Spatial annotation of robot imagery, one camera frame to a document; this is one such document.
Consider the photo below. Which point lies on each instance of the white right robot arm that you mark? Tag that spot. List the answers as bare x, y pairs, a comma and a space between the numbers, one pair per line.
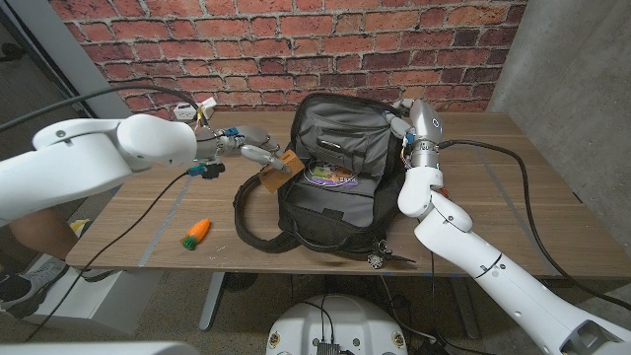
493, 276

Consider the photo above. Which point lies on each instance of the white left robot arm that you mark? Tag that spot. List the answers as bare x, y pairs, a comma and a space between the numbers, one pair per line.
98, 153

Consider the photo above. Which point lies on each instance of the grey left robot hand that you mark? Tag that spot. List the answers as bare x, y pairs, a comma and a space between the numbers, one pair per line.
256, 140

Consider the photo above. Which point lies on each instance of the white power strip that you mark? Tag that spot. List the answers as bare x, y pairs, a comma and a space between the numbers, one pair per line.
183, 112

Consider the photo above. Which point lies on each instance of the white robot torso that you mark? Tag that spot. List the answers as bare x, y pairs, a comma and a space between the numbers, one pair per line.
345, 320

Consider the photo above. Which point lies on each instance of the white table leg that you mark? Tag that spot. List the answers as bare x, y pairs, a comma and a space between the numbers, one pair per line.
470, 320
212, 301

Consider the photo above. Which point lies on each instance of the person's bare leg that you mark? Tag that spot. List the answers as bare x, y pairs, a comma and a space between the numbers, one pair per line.
44, 232

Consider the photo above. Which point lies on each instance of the black round fan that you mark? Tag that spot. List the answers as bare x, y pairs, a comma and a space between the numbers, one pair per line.
240, 282

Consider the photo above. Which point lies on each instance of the yellow object on floor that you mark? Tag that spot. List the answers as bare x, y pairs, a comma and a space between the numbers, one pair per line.
79, 228

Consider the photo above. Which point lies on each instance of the red brick print backdrop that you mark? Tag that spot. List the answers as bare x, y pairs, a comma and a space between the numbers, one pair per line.
296, 49

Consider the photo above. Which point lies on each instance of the orange toy carrot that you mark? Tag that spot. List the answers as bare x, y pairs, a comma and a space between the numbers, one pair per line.
198, 229

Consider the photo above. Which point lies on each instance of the black backpack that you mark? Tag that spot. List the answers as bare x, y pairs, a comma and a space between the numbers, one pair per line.
320, 232

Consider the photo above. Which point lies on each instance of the grey and black sneaker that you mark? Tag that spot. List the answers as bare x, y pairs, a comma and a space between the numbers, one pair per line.
24, 288

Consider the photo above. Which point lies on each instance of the wooden block with holes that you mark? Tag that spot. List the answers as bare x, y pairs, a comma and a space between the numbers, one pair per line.
281, 177

